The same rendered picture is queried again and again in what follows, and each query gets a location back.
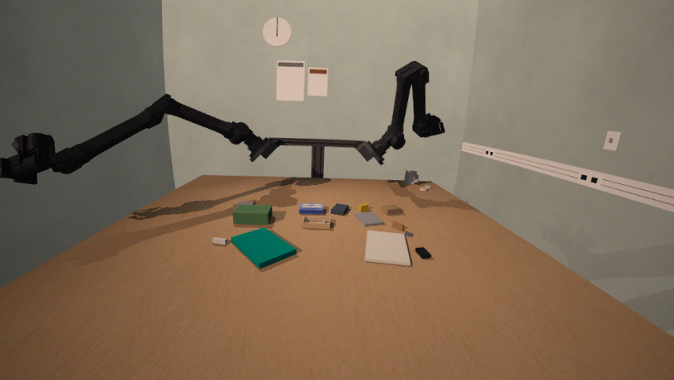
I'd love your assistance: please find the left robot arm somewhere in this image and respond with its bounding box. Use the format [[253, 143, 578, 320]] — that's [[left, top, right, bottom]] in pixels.
[[367, 61, 441, 161]]

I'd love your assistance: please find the green rectangular block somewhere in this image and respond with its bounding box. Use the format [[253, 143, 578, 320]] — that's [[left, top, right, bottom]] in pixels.
[[232, 205, 273, 225]]

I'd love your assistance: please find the teal flat rectangular block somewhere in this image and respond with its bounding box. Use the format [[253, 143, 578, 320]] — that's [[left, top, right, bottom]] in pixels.
[[231, 227, 297, 269]]

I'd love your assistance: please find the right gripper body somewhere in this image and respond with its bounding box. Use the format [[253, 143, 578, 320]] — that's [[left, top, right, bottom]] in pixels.
[[0, 158, 37, 184]]

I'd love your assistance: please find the dark grey mug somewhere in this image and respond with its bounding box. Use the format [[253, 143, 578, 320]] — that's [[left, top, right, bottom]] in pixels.
[[404, 170, 419, 184]]

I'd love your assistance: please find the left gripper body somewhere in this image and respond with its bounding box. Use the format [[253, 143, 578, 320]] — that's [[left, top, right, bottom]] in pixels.
[[433, 124, 445, 135]]

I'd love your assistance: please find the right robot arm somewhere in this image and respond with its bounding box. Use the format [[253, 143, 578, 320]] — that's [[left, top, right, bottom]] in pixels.
[[8, 94, 268, 174]]

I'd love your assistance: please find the blue and white cardboard box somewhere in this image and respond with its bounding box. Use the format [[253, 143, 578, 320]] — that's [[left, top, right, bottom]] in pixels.
[[299, 203, 324, 215]]

